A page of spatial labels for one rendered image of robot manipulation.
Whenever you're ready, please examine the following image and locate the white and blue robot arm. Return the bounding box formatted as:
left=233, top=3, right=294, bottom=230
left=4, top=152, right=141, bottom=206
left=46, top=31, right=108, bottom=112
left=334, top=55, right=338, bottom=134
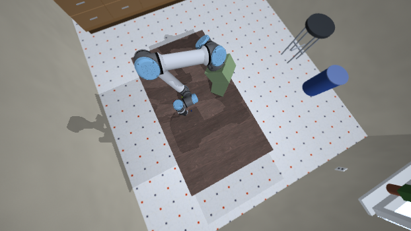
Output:
left=134, top=35, right=227, bottom=112

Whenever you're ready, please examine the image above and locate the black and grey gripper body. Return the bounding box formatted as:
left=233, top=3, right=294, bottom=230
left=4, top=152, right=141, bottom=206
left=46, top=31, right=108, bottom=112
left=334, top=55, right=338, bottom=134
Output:
left=178, top=108, right=187, bottom=116

